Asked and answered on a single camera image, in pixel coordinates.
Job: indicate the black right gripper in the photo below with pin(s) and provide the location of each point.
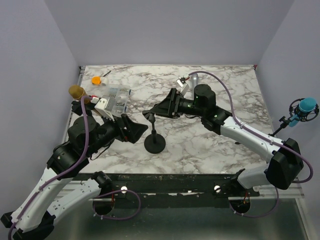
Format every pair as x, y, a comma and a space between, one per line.
167, 107

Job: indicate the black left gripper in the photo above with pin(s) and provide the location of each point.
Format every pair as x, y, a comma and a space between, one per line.
134, 130

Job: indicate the black round-base microphone stand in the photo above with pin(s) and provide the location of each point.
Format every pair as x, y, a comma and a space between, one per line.
154, 143

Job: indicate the silver mesh-head microphone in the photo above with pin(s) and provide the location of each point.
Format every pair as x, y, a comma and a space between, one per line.
193, 81

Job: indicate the gold microphone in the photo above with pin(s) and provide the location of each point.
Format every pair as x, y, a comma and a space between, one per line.
77, 92

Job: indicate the black stand holding gold microphone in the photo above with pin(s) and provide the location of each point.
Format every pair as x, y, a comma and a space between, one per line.
78, 108

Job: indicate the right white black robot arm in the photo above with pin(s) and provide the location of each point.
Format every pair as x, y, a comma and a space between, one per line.
283, 161

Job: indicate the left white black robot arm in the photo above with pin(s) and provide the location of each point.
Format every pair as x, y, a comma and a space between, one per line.
35, 219

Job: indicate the blue foam-head microphone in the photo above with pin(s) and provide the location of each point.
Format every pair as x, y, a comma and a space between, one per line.
303, 110

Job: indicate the clear plastic screw box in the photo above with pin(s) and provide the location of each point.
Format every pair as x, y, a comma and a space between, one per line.
118, 97

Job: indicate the orange round cap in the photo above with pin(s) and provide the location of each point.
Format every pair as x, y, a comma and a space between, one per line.
96, 80

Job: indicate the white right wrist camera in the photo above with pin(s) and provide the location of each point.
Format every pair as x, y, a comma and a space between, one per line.
182, 82

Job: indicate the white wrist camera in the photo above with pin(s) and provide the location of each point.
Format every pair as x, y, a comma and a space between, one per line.
104, 106
182, 82

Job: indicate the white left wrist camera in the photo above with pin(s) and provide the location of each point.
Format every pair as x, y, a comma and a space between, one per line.
104, 106

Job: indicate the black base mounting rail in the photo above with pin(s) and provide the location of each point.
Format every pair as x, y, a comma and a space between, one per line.
162, 191

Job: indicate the black tripod shock-mount stand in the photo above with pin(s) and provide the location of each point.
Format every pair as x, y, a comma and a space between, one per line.
284, 123

